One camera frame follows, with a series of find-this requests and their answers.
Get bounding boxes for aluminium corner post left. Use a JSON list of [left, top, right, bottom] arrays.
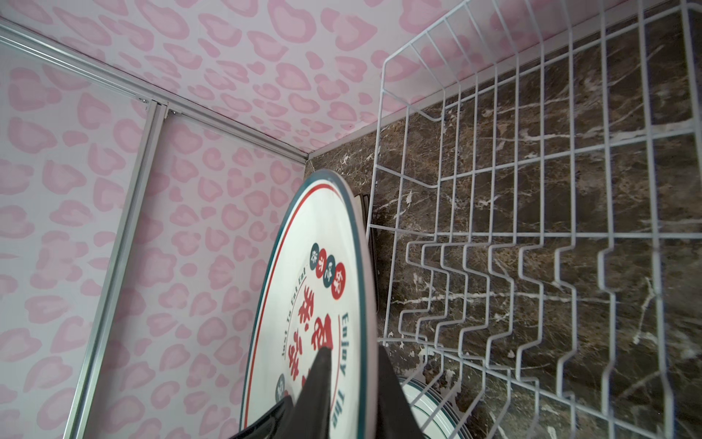
[[1, 18, 309, 164]]

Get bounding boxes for white round plate patterned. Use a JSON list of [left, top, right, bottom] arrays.
[[241, 170, 378, 438]]

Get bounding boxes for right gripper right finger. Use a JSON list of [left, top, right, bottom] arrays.
[[376, 346, 423, 439]]

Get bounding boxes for white wire dish rack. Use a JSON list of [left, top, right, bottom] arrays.
[[369, 1, 701, 438]]

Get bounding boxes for aluminium frame strut left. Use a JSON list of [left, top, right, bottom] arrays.
[[63, 100, 168, 439]]

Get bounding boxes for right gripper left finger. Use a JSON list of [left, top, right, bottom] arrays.
[[232, 348, 332, 439]]

